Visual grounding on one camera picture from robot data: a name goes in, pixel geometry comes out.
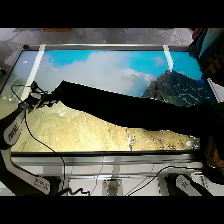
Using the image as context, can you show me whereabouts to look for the black cable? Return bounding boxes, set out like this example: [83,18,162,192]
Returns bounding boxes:
[10,83,67,189]
[124,164,203,197]

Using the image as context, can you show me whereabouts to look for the black trousers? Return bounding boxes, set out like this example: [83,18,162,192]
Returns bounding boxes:
[49,79,224,143]

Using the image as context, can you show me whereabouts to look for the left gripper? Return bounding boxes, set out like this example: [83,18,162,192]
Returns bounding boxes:
[29,91,60,108]

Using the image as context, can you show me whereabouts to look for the heap of clothes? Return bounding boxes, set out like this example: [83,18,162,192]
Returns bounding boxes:
[187,27,224,83]

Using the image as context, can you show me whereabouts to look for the brown garment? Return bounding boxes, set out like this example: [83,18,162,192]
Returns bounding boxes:
[203,133,224,171]

